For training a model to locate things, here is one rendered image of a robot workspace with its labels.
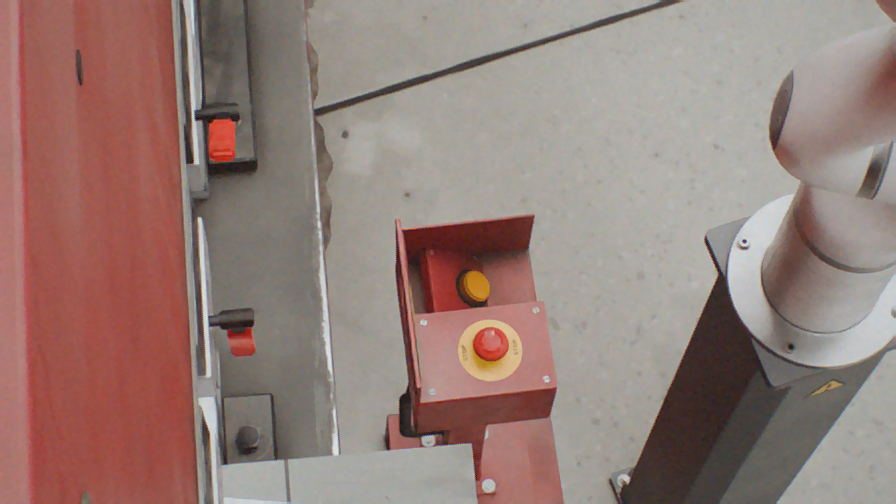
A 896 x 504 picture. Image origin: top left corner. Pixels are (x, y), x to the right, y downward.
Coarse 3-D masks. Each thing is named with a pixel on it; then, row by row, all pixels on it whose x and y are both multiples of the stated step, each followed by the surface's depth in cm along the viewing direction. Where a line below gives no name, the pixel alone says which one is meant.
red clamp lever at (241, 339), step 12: (228, 312) 177; (240, 312) 177; (252, 312) 178; (216, 324) 178; (228, 324) 177; (240, 324) 177; (252, 324) 177; (228, 336) 181; (240, 336) 180; (252, 336) 181; (240, 348) 183; (252, 348) 184
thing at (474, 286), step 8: (472, 272) 235; (464, 280) 234; (472, 280) 234; (480, 280) 235; (464, 288) 234; (472, 288) 234; (480, 288) 235; (488, 288) 235; (464, 296) 234; (472, 296) 234; (480, 296) 234
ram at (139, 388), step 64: (128, 0) 131; (128, 64) 127; (128, 128) 124; (128, 192) 120; (128, 256) 117; (128, 320) 114; (192, 320) 165; (128, 384) 111; (192, 384) 159; (128, 448) 109; (192, 448) 154
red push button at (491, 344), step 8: (488, 328) 224; (496, 328) 224; (480, 336) 224; (488, 336) 224; (496, 336) 224; (504, 336) 224; (480, 344) 223; (488, 344) 223; (496, 344) 223; (504, 344) 224; (480, 352) 223; (488, 352) 223; (496, 352) 223; (504, 352) 223; (488, 360) 223; (496, 360) 223
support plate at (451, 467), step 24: (336, 456) 199; (360, 456) 199; (384, 456) 199; (408, 456) 199; (432, 456) 199; (456, 456) 199; (240, 480) 198; (264, 480) 198; (312, 480) 198; (336, 480) 198; (360, 480) 198; (384, 480) 198; (408, 480) 198; (432, 480) 198; (456, 480) 198
